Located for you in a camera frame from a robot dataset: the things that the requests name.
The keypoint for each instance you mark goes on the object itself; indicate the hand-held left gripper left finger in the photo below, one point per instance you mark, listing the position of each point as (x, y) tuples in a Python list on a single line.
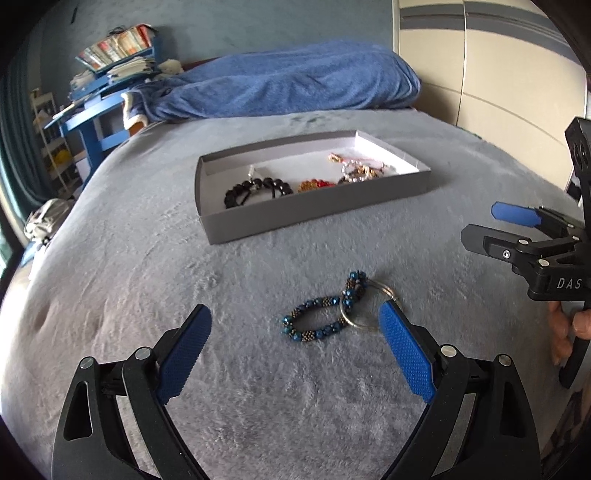
[(184, 355)]

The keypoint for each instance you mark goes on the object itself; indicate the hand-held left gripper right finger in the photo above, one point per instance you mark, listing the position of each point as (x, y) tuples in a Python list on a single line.
[(406, 350)]

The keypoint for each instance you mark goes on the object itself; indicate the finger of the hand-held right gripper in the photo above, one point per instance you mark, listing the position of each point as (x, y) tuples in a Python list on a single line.
[(510, 212), (489, 242)]

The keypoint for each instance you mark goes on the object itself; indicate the thin silver bangle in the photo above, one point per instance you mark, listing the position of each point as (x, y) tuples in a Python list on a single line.
[(355, 324)]

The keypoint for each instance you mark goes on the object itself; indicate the grey cardboard box tray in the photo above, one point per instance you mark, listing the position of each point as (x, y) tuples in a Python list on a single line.
[(249, 217)]

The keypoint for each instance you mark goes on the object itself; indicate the red bead jewelry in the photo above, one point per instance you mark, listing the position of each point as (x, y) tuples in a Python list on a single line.
[(318, 184)]

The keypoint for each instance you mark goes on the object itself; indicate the person's right hand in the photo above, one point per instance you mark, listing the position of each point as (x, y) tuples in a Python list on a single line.
[(559, 332)]

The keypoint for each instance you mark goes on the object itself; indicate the grey fleece blanket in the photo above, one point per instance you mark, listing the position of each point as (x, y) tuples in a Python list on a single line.
[(138, 258)]

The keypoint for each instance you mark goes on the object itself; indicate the beige wardrobe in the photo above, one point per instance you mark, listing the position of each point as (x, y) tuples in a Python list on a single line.
[(498, 83)]

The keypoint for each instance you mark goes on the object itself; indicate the blue wooden shelf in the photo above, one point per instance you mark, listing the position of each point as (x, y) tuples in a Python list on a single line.
[(87, 138)]

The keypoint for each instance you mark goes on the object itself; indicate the blue blanket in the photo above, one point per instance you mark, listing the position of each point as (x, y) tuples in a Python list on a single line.
[(300, 78)]

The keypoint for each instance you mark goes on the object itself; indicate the blue robe white lining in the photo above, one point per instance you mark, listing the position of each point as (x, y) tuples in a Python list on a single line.
[(134, 110)]

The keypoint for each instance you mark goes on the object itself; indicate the white storage rack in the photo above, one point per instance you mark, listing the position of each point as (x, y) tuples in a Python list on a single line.
[(46, 138)]

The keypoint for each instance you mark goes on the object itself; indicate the dark teal curtain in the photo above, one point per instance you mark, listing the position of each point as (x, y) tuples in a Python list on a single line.
[(18, 138)]

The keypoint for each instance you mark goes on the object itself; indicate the white plush toy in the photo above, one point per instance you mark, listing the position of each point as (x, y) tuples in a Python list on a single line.
[(171, 67)]

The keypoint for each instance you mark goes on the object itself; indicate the stack of papers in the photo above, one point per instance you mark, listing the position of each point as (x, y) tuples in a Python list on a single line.
[(120, 69)]

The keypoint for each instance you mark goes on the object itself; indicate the row of books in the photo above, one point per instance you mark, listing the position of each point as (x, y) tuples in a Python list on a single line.
[(115, 46)]

